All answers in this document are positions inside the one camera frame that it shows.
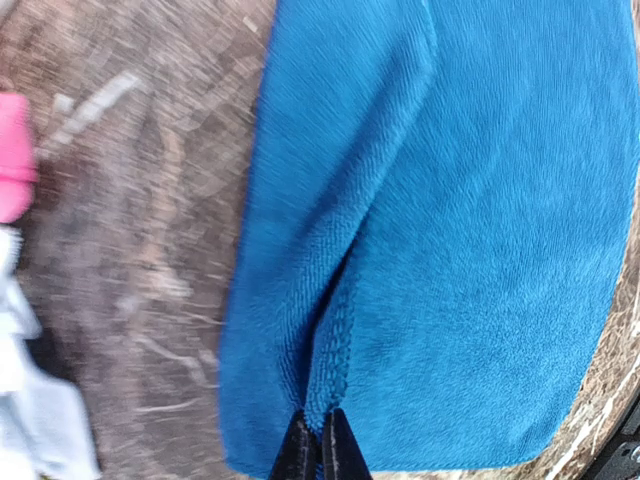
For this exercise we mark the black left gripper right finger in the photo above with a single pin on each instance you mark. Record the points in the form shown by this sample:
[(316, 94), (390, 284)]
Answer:
[(341, 456)]

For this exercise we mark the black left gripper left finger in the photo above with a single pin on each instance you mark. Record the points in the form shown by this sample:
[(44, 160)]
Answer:
[(298, 455)]

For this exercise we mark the dark blue towel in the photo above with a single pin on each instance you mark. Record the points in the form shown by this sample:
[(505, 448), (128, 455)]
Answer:
[(439, 201)]

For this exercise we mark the small pale blue cloth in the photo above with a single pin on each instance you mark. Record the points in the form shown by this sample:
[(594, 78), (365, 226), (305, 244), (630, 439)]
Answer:
[(45, 431)]

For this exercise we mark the pink towel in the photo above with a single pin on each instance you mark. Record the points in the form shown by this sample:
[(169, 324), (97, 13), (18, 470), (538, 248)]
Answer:
[(18, 168)]

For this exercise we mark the black front table rail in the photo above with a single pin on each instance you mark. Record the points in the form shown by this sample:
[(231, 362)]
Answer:
[(619, 459)]

